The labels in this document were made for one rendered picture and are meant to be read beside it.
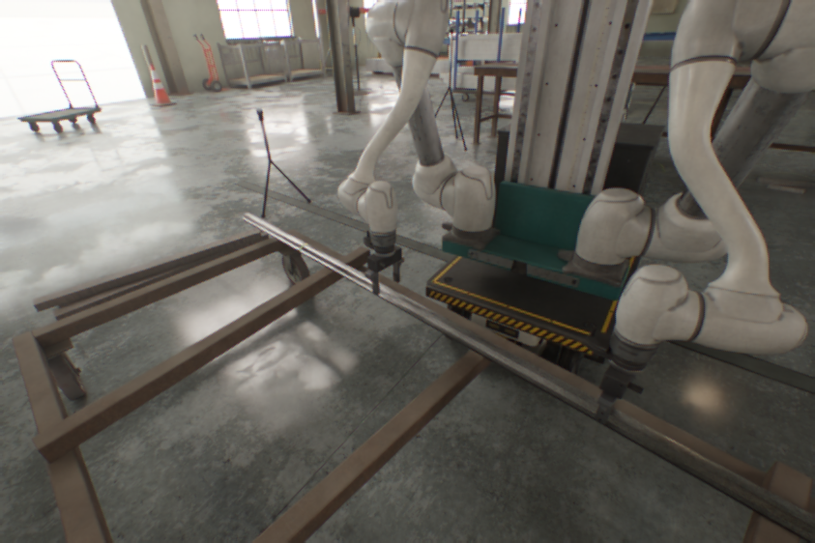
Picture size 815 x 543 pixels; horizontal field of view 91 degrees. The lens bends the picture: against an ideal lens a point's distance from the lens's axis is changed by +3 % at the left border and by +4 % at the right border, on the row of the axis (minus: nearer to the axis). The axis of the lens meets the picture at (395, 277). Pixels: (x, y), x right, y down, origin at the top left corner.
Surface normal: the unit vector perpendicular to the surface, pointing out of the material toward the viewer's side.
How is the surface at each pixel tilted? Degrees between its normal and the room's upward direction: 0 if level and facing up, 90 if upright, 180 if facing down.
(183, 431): 0
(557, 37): 90
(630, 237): 88
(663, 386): 0
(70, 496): 0
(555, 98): 90
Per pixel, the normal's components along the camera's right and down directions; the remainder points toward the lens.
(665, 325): -0.27, 0.52
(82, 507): -0.04, -0.84
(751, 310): -0.35, -0.07
